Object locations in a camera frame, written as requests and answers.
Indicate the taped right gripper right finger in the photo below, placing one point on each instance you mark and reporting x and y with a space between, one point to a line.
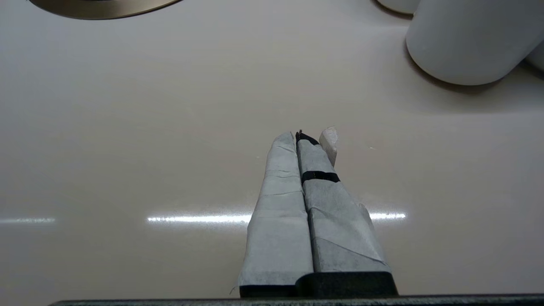
340 238

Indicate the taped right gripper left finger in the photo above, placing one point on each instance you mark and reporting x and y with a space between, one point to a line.
278 229

